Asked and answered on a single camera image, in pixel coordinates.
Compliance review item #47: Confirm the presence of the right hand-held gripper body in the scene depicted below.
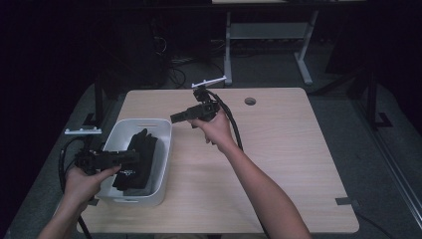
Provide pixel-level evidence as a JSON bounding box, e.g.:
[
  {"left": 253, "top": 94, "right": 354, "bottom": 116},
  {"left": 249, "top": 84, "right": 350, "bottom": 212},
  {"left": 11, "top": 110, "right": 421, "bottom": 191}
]
[{"left": 191, "top": 76, "right": 228, "bottom": 122}]

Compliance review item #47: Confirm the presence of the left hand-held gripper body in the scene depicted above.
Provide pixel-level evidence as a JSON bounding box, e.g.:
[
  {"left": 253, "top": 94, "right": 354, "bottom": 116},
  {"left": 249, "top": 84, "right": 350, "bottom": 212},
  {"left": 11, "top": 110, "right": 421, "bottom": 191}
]
[{"left": 64, "top": 126, "right": 122, "bottom": 176}]

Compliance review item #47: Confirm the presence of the black glove with white print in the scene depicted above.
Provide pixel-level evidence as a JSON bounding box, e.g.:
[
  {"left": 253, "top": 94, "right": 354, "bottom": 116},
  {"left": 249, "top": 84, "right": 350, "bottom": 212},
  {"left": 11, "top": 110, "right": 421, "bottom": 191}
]
[{"left": 112, "top": 142, "right": 152, "bottom": 192}]

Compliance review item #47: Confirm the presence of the white plastic bin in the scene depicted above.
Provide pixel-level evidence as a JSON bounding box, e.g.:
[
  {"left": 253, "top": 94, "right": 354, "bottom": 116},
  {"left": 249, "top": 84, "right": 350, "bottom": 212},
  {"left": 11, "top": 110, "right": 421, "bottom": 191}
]
[{"left": 97, "top": 118, "right": 173, "bottom": 207}]

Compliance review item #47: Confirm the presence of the person's right hand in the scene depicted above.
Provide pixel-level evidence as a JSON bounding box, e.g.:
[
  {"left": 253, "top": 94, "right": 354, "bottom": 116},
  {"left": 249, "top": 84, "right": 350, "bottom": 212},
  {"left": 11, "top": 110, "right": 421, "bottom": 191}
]
[{"left": 188, "top": 109, "right": 237, "bottom": 154}]

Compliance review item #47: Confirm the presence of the person's left hand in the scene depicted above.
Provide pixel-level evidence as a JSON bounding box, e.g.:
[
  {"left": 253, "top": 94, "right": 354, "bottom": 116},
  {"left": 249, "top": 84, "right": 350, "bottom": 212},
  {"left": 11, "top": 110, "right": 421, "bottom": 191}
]
[{"left": 64, "top": 165, "right": 122, "bottom": 207}]

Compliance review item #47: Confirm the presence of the right hand-held gripper black cable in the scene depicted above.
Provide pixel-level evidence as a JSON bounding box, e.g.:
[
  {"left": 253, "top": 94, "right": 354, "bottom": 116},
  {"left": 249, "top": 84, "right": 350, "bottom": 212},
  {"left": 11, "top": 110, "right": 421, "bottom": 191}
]
[{"left": 206, "top": 89, "right": 244, "bottom": 152}]

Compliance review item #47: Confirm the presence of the hand-held gripper black cable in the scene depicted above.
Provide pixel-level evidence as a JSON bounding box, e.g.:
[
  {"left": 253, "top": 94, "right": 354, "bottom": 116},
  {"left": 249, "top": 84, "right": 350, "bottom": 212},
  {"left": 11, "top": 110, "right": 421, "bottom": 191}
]
[
  {"left": 58, "top": 135, "right": 95, "bottom": 239},
  {"left": 206, "top": 89, "right": 244, "bottom": 152}
]

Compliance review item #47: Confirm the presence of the left hand-held gripper black cable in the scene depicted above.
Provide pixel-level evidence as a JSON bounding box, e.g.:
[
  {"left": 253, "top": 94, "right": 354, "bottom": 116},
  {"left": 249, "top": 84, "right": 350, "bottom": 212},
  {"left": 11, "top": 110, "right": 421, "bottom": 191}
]
[{"left": 58, "top": 135, "right": 95, "bottom": 239}]

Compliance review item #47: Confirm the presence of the tangle of black floor cables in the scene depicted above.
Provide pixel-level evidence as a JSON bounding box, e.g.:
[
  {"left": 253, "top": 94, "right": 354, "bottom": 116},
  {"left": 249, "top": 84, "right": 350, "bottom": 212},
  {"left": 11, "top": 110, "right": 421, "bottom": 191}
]
[{"left": 163, "top": 54, "right": 227, "bottom": 90}]

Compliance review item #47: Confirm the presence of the grey metal floor rail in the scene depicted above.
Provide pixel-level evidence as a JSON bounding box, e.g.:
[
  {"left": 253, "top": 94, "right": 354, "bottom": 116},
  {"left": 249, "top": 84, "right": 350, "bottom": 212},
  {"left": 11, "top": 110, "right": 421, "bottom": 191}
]
[
  {"left": 351, "top": 99, "right": 422, "bottom": 220},
  {"left": 41, "top": 99, "right": 117, "bottom": 239}
]

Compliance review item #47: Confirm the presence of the black metal stand post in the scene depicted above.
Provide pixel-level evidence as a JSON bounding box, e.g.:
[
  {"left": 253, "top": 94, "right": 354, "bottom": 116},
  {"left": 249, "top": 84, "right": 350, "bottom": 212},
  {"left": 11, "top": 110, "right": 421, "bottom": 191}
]
[
  {"left": 365, "top": 66, "right": 393, "bottom": 129},
  {"left": 83, "top": 73, "right": 106, "bottom": 128}
]

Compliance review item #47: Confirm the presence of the grey metal desk frame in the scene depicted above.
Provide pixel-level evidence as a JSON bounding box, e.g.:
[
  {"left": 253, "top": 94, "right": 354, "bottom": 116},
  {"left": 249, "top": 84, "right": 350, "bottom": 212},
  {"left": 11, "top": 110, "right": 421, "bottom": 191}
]
[{"left": 223, "top": 9, "right": 319, "bottom": 87}]

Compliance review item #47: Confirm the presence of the thin black floor cable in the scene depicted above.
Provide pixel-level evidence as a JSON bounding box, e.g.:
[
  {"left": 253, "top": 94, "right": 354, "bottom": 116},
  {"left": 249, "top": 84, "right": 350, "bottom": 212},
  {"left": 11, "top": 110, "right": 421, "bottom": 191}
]
[{"left": 356, "top": 212, "right": 392, "bottom": 239}]

